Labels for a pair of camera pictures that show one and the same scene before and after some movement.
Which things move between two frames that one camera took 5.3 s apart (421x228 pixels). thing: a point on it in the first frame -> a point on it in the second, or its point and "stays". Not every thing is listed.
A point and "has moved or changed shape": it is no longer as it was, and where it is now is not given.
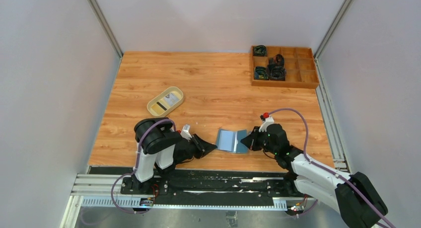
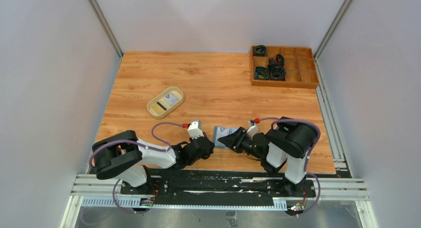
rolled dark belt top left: [260, 50] stays
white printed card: [171, 99] -> [221, 131]
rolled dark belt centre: [277, 60] stays
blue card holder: [230, 141] has moved or changed shape
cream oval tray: [166, 102] stays
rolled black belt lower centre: [277, 73] stays
